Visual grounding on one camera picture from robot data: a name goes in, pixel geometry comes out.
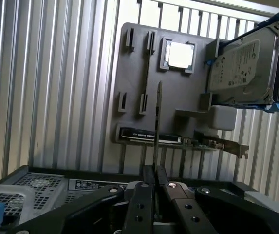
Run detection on light gray block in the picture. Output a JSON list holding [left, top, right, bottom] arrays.
[[210, 105, 237, 132]]

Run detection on gray parts rack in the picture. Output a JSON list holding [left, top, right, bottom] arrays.
[[110, 22, 237, 145]]

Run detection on silver CPU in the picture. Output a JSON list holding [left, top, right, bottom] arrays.
[[166, 41, 195, 68]]

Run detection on graphics card with metal bracket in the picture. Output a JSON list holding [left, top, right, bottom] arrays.
[[120, 127, 249, 159]]

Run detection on black PC case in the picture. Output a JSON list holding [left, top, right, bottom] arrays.
[[0, 164, 279, 234]]

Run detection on hard disk in blue carrier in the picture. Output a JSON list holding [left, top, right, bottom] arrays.
[[203, 7, 279, 114]]

